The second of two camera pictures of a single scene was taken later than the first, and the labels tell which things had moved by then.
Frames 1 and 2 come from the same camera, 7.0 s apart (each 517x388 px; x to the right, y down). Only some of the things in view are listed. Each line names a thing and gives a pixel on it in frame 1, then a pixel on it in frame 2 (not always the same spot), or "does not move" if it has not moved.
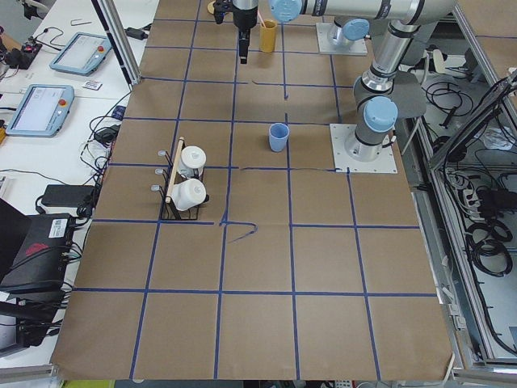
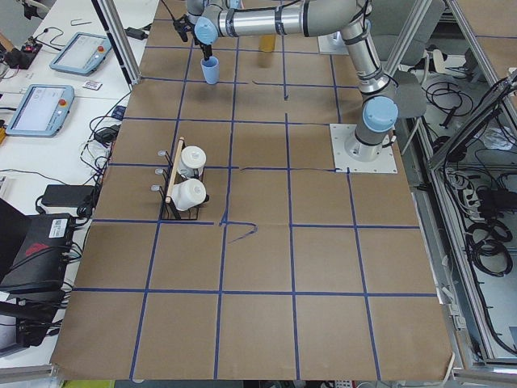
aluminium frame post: (120, 39) does not move
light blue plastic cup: (279, 135) to (211, 69)
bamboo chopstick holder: (268, 35) does not move
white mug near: (187, 193) does not move
